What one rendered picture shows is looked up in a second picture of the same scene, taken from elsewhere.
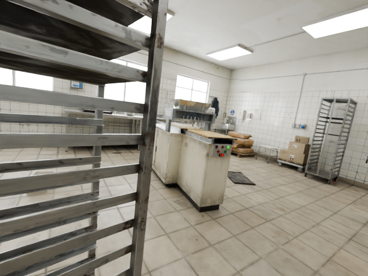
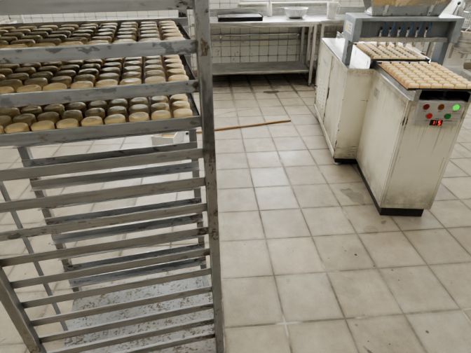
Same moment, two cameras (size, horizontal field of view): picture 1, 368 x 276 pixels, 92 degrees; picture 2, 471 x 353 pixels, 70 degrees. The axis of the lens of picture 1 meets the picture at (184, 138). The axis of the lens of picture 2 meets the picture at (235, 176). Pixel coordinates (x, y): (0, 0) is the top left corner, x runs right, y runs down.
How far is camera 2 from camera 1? 49 cm
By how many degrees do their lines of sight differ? 37
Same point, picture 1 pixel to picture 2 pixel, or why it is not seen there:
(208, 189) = (400, 181)
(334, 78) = not seen: outside the picture
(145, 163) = (208, 179)
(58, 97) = (117, 128)
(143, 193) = (210, 206)
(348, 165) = not seen: outside the picture
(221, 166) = (435, 143)
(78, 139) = (139, 159)
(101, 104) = (154, 127)
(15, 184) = (104, 194)
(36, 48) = (92, 94)
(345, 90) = not seen: outside the picture
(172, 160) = (350, 120)
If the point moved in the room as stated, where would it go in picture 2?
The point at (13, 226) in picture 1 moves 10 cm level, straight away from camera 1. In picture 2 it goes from (109, 220) to (111, 200)
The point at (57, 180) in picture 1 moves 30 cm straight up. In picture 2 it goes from (130, 191) to (107, 80)
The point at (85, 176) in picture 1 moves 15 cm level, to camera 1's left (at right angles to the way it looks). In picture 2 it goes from (152, 188) to (113, 174)
